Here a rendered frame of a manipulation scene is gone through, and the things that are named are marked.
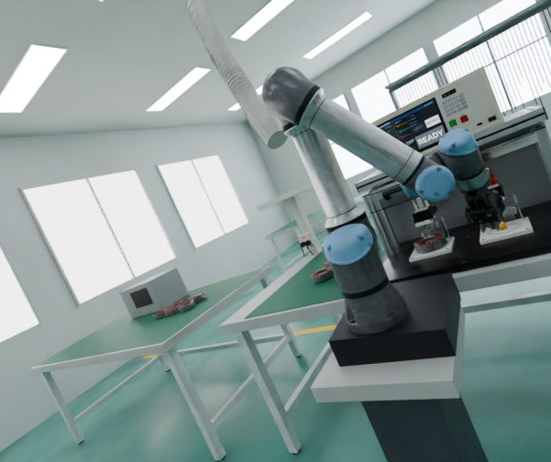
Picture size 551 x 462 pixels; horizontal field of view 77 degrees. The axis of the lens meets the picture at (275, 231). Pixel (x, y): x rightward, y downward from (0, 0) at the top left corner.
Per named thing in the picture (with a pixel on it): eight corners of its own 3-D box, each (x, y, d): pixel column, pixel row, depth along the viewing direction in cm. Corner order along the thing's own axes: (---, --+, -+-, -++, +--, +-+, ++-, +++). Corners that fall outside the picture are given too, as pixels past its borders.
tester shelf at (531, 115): (548, 118, 113) (544, 105, 113) (358, 193, 152) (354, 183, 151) (534, 115, 149) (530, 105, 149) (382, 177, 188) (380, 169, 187)
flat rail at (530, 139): (544, 139, 115) (540, 131, 114) (369, 203, 150) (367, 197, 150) (543, 139, 116) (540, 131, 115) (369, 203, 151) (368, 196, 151)
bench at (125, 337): (222, 468, 186) (161, 344, 180) (71, 447, 291) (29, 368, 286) (308, 350, 276) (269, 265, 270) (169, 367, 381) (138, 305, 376)
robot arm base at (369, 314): (409, 326, 77) (393, 287, 75) (345, 339, 83) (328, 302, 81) (407, 296, 90) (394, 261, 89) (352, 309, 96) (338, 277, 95)
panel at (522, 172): (567, 195, 128) (539, 119, 126) (393, 244, 165) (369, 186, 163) (567, 194, 129) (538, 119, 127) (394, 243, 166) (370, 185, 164)
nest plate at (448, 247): (452, 252, 123) (450, 248, 123) (410, 262, 131) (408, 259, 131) (455, 238, 135) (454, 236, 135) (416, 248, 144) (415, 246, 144)
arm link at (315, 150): (341, 279, 93) (255, 82, 85) (344, 260, 107) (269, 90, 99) (385, 264, 89) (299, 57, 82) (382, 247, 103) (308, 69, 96)
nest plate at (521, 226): (534, 232, 109) (532, 228, 109) (480, 245, 118) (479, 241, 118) (529, 219, 121) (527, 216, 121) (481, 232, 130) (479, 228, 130)
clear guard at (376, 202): (439, 190, 112) (432, 172, 111) (369, 214, 125) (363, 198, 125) (448, 174, 138) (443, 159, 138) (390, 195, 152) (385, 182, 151)
